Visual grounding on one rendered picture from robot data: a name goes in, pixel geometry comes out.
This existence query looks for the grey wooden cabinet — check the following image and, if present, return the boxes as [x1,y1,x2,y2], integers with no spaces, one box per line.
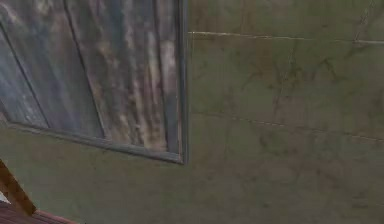
[0,0,190,166]

